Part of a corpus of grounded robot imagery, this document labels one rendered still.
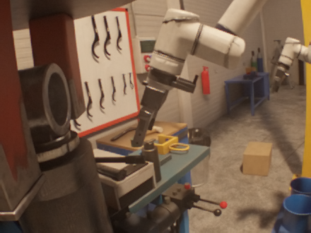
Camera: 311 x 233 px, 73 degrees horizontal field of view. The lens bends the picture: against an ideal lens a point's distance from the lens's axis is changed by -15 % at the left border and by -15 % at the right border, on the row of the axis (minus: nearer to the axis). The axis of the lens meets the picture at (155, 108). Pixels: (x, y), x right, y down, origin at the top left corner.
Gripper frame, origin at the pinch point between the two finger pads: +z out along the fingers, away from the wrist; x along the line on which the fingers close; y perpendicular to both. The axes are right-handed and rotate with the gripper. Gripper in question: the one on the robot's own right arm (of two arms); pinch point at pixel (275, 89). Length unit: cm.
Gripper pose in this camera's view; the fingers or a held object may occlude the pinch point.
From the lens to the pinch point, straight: 158.2
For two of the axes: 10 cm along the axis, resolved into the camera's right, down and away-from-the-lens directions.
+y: 7.4, 4.3, -5.1
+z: -2.7, 8.9, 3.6
